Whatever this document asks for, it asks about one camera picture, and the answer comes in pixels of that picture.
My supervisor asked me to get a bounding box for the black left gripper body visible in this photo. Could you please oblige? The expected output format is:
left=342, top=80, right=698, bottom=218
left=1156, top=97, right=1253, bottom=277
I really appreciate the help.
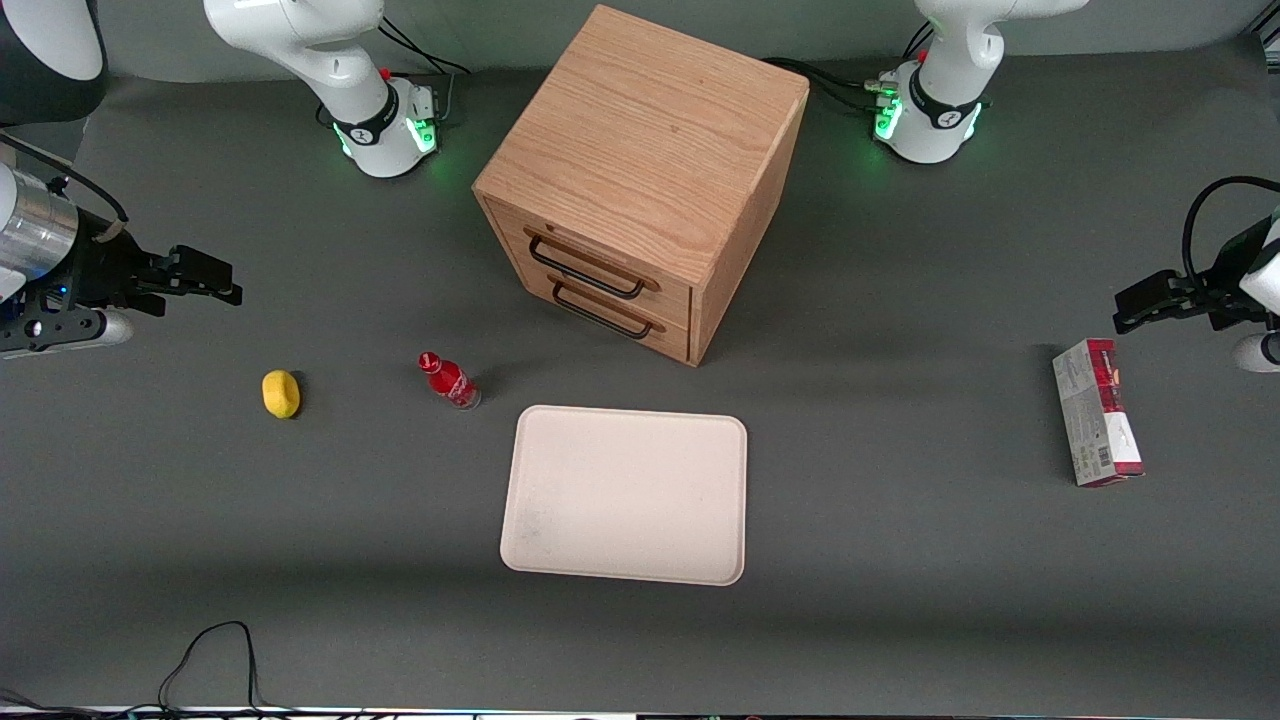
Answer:
left=1184, top=217, right=1278, bottom=333

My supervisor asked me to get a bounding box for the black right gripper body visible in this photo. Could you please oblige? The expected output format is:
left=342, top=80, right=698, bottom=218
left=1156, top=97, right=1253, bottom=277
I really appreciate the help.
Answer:
left=42, top=234, right=181, bottom=315

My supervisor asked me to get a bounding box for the red coke bottle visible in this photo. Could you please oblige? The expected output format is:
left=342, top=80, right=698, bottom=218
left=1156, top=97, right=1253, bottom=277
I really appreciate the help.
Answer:
left=418, top=351, right=482, bottom=411

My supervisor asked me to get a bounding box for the cream rectangular tray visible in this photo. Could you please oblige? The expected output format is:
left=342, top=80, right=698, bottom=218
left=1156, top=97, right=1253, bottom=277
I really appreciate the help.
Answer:
left=500, top=404, right=749, bottom=587

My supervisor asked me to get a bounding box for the red plaid carton box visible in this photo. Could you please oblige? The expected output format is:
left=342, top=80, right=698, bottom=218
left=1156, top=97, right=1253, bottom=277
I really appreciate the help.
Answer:
left=1052, top=338, right=1146, bottom=488

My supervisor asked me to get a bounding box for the yellow lemon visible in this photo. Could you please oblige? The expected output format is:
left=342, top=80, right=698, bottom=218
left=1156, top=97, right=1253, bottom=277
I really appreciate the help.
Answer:
left=262, top=370, right=301, bottom=420

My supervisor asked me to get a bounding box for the wooden drawer front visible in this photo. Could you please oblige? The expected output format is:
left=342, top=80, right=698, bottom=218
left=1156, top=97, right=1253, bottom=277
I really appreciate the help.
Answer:
left=520, top=272, right=692, bottom=364
left=484, top=195, right=694, bottom=327

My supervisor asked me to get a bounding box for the wooden two-drawer cabinet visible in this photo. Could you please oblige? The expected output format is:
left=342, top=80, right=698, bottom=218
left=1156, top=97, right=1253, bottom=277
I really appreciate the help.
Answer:
left=472, top=4, right=810, bottom=368

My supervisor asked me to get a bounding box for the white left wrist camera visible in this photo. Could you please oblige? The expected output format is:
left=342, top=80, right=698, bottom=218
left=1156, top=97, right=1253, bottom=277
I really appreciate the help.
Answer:
left=1232, top=333, right=1280, bottom=374

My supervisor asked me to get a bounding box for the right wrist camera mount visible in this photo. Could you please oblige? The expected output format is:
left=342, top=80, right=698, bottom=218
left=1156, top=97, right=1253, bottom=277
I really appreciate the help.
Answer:
left=0, top=300, right=135, bottom=362

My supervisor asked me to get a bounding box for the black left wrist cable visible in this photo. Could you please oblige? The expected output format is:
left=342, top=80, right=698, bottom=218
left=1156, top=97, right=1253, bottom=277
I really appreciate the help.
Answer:
left=1182, top=175, right=1280, bottom=283

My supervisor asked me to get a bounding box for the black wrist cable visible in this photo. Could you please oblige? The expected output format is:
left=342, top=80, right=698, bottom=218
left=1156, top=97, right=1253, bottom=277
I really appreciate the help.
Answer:
left=1182, top=175, right=1280, bottom=283
left=0, top=134, right=130, bottom=227

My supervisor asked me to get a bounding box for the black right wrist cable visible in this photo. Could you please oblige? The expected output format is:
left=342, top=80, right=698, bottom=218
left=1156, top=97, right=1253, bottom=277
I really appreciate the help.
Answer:
left=0, top=134, right=130, bottom=227

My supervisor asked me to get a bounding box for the black right arm base cable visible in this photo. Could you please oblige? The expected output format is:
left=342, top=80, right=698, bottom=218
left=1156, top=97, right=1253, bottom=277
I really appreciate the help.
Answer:
left=378, top=14, right=472, bottom=123

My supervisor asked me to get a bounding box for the black arm base cable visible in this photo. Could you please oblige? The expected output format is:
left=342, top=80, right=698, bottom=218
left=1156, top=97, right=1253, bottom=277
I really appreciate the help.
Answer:
left=378, top=14, right=472, bottom=123
left=763, top=57, right=883, bottom=113

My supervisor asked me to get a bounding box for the thin black looped cable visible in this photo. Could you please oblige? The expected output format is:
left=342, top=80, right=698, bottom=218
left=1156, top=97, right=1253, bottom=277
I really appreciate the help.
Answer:
left=157, top=620, right=266, bottom=717

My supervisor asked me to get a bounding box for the black metal drawer handle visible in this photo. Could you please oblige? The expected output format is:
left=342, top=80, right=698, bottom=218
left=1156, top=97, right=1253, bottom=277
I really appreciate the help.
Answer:
left=526, top=231, right=651, bottom=301
left=551, top=281, right=657, bottom=341

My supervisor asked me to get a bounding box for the black left arm base cable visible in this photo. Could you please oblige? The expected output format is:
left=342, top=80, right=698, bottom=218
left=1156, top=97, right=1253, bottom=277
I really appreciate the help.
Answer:
left=763, top=57, right=883, bottom=113

